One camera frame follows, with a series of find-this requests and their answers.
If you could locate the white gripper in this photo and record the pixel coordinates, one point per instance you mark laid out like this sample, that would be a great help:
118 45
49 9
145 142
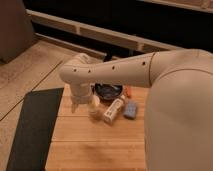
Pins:
82 94

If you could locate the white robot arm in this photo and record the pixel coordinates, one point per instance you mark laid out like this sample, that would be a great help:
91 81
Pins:
178 118

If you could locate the dark ceramic bowl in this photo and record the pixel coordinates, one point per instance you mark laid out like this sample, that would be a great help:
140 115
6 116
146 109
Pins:
108 92

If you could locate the white paper cup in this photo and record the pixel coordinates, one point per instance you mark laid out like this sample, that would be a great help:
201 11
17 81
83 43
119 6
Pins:
94 111

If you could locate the wooden table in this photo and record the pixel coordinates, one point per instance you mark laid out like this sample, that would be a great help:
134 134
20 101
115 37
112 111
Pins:
82 144

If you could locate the orange small object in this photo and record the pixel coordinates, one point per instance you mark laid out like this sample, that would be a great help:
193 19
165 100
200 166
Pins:
128 91

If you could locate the blue sponge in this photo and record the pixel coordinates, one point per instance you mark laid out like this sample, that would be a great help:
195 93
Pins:
130 110

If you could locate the black floor mat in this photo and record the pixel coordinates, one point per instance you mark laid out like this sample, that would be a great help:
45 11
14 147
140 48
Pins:
34 130

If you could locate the grey cabinet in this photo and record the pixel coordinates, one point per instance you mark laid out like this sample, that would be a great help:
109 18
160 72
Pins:
16 30

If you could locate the white window rail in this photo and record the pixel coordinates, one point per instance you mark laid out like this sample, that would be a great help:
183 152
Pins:
100 34

